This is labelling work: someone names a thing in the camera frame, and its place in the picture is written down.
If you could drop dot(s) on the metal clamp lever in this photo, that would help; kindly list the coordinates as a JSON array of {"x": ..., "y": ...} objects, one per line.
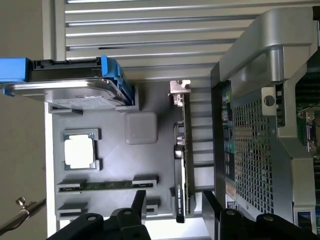
[{"x": 21, "y": 202}]

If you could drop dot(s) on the grey open PC case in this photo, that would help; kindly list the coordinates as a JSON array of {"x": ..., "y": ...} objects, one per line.
[{"x": 275, "y": 62}]

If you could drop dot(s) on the CPU socket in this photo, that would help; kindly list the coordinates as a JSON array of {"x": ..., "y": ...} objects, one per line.
[{"x": 311, "y": 130}]

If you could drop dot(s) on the hard disk with blue bracket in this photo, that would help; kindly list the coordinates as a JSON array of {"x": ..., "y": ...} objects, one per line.
[{"x": 75, "y": 85}]

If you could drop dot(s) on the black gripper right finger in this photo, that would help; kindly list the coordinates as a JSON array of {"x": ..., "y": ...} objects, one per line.
[{"x": 212, "y": 215}]

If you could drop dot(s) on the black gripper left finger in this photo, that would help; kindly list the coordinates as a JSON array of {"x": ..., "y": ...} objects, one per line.
[{"x": 140, "y": 207}]

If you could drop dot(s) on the silver CPU chip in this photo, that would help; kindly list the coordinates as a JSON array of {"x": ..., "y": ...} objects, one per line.
[{"x": 80, "y": 152}]

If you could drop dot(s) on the grey rounded square block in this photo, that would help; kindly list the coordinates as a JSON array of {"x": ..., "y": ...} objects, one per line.
[{"x": 141, "y": 128}]

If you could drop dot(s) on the grey plastic parts rack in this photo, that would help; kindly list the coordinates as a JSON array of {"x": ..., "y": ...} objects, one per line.
[{"x": 112, "y": 162}]

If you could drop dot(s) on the green RAM stick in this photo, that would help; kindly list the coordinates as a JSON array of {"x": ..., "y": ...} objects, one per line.
[{"x": 107, "y": 185}]

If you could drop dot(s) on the green motherboard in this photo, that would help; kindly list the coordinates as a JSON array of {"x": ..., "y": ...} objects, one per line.
[{"x": 307, "y": 87}]

